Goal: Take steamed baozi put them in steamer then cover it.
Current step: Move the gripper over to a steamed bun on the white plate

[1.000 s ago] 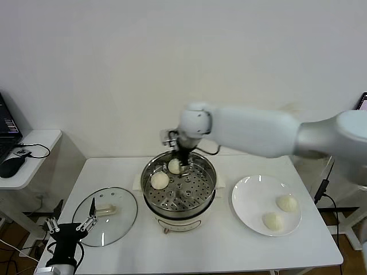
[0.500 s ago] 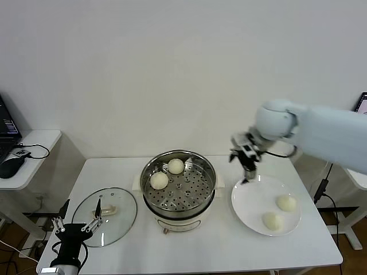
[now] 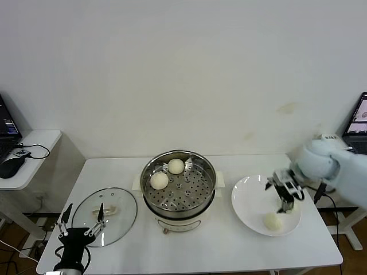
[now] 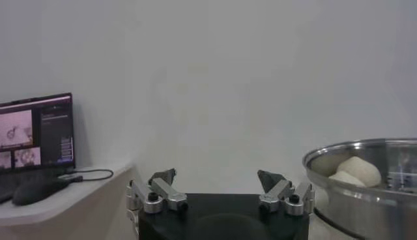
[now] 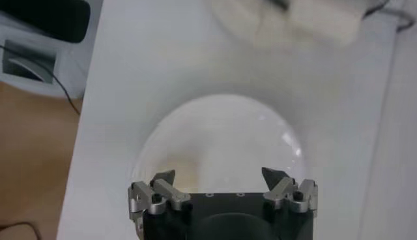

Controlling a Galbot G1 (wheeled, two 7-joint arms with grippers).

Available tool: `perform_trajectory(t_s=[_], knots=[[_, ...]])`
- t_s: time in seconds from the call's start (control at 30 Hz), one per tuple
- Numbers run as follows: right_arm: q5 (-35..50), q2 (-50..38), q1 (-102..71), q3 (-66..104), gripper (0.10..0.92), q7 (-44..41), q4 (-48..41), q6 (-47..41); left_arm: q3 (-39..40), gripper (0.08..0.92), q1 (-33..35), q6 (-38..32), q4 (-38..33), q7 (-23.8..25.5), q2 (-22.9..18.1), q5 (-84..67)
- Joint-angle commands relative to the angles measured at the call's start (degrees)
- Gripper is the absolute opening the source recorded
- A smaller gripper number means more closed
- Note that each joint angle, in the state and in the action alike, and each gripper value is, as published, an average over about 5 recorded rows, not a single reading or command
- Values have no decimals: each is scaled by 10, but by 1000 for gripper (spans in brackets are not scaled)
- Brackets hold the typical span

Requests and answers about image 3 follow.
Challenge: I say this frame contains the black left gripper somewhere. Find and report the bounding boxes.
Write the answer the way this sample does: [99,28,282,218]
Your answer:
[56,202,105,265]

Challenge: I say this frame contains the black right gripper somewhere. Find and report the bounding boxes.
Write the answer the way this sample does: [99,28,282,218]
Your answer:
[265,170,298,214]

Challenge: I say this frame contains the round glass pot lid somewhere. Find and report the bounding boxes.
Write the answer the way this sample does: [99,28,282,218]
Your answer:
[71,187,138,248]

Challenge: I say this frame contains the stainless steel steamer pot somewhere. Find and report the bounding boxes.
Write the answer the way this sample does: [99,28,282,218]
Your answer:
[140,149,217,212]

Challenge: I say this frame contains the round white plate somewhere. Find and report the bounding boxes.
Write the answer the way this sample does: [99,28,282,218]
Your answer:
[231,175,302,237]

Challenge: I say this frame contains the white label with black print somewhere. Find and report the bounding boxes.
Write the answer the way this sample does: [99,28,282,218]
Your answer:
[320,132,343,143]

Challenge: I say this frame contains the black computer mouse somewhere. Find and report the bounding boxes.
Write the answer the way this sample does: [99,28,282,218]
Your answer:
[0,156,26,179]

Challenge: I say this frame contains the white side table with mouse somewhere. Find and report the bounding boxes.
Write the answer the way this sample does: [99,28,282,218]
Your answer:
[0,129,87,238]

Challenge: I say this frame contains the small device with QR code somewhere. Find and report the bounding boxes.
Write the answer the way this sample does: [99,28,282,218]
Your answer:
[10,147,32,160]

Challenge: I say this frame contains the white electric cooker base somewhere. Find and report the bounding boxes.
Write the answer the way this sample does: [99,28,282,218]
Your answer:
[132,169,226,235]

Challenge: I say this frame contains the grey laptop with bright screen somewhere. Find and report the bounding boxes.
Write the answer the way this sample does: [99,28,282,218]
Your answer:
[342,92,367,155]

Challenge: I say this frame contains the black laptop with dark screen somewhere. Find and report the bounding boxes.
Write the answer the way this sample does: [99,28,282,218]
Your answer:
[0,92,23,163]

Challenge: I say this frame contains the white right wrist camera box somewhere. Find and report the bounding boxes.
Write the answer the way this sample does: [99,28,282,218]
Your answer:
[285,179,305,201]

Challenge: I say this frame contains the black adapter cable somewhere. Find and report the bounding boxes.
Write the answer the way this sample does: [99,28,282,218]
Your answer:
[313,182,342,244]

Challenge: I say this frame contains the thin black desk cable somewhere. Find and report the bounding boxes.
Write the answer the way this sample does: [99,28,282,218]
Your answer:
[17,142,50,160]

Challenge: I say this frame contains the white floor cable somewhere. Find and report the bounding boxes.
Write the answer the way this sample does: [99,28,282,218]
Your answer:
[0,239,40,263]

